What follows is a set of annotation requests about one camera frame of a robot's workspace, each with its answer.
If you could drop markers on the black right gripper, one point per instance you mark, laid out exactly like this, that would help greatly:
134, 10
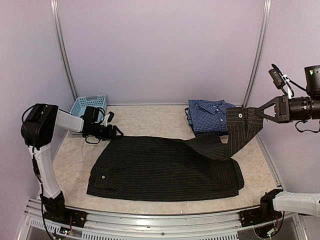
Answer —
285, 112

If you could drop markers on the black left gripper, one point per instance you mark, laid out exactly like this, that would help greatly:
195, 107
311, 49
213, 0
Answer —
111, 133

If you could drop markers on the black pinstriped long sleeve shirt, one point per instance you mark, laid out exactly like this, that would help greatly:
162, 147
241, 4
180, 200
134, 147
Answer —
157, 169

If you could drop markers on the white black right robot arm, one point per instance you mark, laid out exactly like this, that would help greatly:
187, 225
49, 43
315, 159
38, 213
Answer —
277, 201

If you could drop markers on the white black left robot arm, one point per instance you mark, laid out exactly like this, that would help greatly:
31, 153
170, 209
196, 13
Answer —
38, 125

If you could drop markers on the light blue plastic basket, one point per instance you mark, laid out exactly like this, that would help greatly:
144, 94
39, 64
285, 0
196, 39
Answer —
97, 101

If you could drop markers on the blue checked folded shirt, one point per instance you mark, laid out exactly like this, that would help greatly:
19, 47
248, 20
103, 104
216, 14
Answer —
205, 116

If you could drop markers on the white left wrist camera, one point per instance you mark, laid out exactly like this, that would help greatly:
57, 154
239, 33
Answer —
107, 118

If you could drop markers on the right aluminium corner post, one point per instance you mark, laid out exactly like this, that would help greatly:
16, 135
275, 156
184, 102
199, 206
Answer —
258, 52

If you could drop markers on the aluminium corner post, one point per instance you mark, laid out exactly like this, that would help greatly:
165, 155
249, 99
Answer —
258, 52
62, 47

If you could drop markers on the aluminium front rail frame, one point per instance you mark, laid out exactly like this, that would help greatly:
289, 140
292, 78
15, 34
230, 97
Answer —
103, 225

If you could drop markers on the left aluminium corner post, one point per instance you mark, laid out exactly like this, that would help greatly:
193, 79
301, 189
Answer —
62, 47

